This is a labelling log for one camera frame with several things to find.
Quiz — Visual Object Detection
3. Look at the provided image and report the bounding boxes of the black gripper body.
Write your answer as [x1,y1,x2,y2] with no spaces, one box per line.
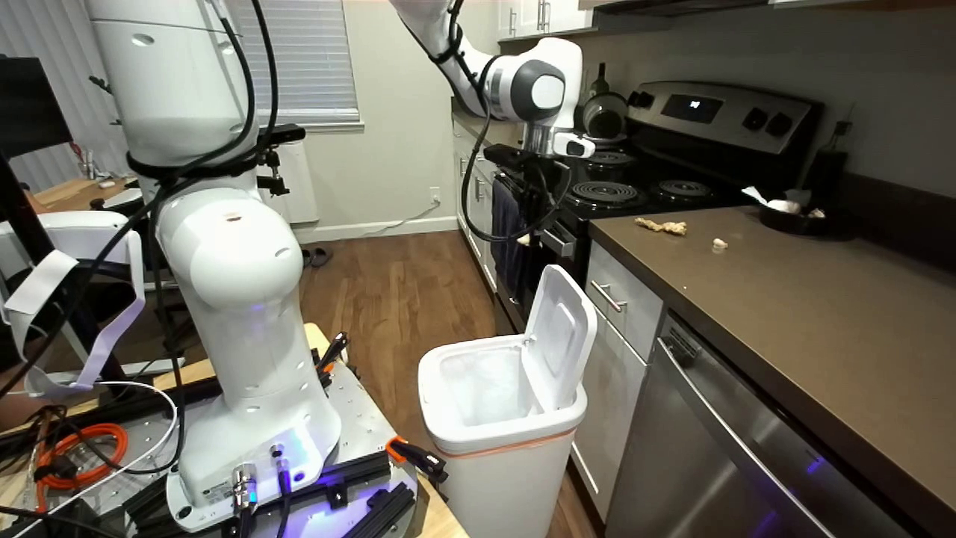
[483,141,574,197]

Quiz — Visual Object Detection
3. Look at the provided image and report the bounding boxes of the white bin liner bag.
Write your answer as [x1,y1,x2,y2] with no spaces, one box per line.
[432,339,549,431]

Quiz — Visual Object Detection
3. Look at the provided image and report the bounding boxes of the white plastic trash bin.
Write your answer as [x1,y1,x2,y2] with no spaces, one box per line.
[414,259,601,538]

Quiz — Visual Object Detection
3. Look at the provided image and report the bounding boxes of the dark hanging dish towel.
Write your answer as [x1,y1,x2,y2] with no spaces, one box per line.
[491,175,532,298]

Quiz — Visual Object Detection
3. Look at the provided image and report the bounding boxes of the black electric stove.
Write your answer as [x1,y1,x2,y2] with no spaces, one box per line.
[494,76,828,338]

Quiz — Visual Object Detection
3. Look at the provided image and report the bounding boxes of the dark glass kettle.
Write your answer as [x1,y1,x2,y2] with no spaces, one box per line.
[577,58,634,144]

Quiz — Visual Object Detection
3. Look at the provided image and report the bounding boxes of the tan food piece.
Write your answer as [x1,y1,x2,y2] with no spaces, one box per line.
[634,214,689,239]

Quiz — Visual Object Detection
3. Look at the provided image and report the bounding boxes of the white drawer base cabinet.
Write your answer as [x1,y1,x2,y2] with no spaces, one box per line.
[567,239,665,526]

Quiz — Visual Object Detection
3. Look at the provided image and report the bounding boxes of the pair of dark shoes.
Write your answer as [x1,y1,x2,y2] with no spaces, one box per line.
[298,242,337,271]

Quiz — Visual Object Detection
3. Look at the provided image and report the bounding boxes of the white window blinds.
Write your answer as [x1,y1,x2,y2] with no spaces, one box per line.
[219,0,362,124]

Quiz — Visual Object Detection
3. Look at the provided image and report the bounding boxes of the orange black bar clamp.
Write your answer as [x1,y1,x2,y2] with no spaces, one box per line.
[313,329,356,389]
[386,434,452,490]

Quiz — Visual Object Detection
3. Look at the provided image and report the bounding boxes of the black shallow tray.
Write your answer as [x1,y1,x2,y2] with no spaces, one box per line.
[758,193,861,242]

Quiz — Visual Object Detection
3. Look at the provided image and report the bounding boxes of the wooden robot mounting cart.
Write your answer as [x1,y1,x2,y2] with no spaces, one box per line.
[0,318,473,538]

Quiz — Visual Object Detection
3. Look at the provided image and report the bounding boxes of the dark countertop container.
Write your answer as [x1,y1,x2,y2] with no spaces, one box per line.
[804,117,854,203]

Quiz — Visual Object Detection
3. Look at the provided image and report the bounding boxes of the stainless steel dishwasher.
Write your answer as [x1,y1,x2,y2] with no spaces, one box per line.
[604,309,915,538]

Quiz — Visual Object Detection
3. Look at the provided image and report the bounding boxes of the black computer monitor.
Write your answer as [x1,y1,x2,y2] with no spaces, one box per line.
[0,52,80,165]

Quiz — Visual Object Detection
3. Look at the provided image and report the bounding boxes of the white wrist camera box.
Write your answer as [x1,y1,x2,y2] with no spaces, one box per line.
[552,130,601,162]

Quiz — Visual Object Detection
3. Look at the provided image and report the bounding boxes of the steel drawer pull handle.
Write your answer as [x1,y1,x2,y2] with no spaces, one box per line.
[589,277,631,312]

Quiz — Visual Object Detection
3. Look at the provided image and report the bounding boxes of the steel dishwasher handle bar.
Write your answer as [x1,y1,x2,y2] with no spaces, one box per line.
[653,330,837,538]

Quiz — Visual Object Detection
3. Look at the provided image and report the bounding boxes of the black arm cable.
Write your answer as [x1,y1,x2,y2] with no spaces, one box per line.
[123,0,311,191]

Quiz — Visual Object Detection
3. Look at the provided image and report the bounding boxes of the white flat strap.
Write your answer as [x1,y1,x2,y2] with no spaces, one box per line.
[0,248,151,404]

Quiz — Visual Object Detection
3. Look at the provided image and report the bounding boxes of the orange coiled cable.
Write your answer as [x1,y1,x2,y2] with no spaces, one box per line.
[32,420,135,516]

